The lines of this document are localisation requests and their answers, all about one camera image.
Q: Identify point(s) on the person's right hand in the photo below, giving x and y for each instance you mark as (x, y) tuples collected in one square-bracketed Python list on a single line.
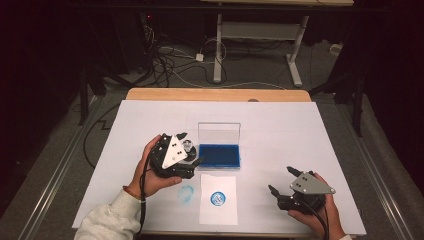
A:
[(328, 221)]

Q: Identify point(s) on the person's left hand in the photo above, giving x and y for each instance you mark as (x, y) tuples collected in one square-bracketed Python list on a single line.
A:
[(146, 181)]

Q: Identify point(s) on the metal floor rail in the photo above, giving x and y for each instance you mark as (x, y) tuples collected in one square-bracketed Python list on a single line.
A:
[(376, 186), (56, 180)]

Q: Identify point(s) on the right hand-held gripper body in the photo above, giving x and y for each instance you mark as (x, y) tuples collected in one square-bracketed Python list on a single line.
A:
[(310, 185)]

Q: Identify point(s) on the white metal desk frame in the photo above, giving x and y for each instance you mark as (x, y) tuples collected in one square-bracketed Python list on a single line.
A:
[(260, 30)]

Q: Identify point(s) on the orange wrist band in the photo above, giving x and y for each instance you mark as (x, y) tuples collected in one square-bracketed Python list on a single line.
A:
[(131, 193)]

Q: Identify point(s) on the black metal stand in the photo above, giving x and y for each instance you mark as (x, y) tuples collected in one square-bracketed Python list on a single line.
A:
[(358, 106)]

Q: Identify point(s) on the large white table cover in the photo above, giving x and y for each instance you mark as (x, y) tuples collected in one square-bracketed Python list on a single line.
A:
[(266, 133)]

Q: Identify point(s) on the blue ink pad box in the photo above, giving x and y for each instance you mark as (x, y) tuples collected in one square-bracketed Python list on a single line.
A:
[(220, 156)]

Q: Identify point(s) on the white paper sheet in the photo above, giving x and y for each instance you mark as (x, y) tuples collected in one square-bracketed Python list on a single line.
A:
[(218, 213)]

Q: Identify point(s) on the white power adapter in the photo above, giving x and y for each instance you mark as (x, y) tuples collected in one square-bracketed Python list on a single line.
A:
[(199, 57)]

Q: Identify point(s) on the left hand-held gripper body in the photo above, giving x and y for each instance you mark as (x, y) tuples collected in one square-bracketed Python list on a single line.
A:
[(173, 153)]

